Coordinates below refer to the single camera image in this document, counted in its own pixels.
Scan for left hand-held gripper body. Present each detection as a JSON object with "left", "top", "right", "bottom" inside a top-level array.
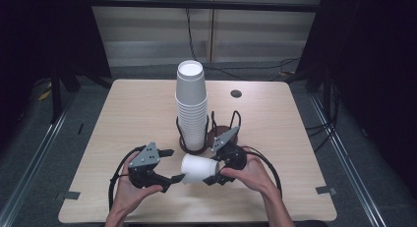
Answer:
[{"left": 127, "top": 142, "right": 172, "bottom": 193}]

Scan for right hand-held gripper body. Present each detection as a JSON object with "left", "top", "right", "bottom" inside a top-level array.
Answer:
[{"left": 210, "top": 126, "right": 248, "bottom": 172}]

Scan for single white paper cup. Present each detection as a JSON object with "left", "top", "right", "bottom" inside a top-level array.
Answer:
[{"left": 180, "top": 153, "right": 220, "bottom": 185}]

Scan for dark brown double cup holder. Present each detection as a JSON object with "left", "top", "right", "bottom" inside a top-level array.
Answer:
[{"left": 175, "top": 109, "right": 243, "bottom": 155}]

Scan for stack of white paper cups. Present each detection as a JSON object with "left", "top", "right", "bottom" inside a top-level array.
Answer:
[{"left": 174, "top": 59, "right": 209, "bottom": 152}]

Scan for person's right hand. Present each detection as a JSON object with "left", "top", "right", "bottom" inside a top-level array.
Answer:
[{"left": 219, "top": 153, "right": 273, "bottom": 199}]

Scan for person's left hand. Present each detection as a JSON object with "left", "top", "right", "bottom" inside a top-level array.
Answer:
[{"left": 112, "top": 151, "right": 164, "bottom": 215}]

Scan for grey floor tape strip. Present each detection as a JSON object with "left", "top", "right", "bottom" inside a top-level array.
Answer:
[
  {"left": 315, "top": 185, "right": 338, "bottom": 197},
  {"left": 54, "top": 190, "right": 82, "bottom": 201}
]

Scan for person's dark clothing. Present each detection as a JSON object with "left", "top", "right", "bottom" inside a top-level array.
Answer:
[{"left": 293, "top": 219, "right": 330, "bottom": 227}]

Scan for black metal stand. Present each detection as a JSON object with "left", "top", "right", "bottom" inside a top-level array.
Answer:
[{"left": 48, "top": 68, "right": 64, "bottom": 124}]

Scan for yellow floor scrap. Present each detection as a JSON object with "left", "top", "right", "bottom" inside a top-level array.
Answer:
[{"left": 36, "top": 88, "right": 53, "bottom": 102}]

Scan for dark curtain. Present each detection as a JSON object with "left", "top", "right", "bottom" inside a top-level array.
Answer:
[
  {"left": 293, "top": 0, "right": 417, "bottom": 199},
  {"left": 0, "top": 0, "right": 113, "bottom": 149}
]

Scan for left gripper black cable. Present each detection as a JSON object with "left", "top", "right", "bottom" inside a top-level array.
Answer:
[{"left": 108, "top": 144, "right": 148, "bottom": 212}]

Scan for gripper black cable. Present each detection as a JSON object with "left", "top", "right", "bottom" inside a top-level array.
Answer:
[
  {"left": 108, "top": 144, "right": 148, "bottom": 212},
  {"left": 240, "top": 145, "right": 283, "bottom": 198}
]

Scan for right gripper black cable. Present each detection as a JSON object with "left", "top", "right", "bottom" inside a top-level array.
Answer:
[{"left": 240, "top": 145, "right": 283, "bottom": 198}]

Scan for black floor cables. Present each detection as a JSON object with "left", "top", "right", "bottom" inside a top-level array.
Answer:
[{"left": 203, "top": 56, "right": 302, "bottom": 83}]

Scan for bundle of black cables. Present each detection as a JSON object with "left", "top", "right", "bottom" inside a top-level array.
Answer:
[{"left": 304, "top": 78, "right": 340, "bottom": 153}]

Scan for braided hanging black cable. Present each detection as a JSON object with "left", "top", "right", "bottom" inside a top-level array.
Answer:
[{"left": 185, "top": 7, "right": 198, "bottom": 62}]

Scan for metal floor rail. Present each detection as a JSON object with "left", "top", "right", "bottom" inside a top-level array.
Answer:
[
  {"left": 0, "top": 98, "right": 75, "bottom": 227},
  {"left": 309, "top": 94, "right": 388, "bottom": 227}
]

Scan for black horizontal frame bar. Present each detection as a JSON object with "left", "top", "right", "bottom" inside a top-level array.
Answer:
[{"left": 88, "top": 0, "right": 322, "bottom": 14}]

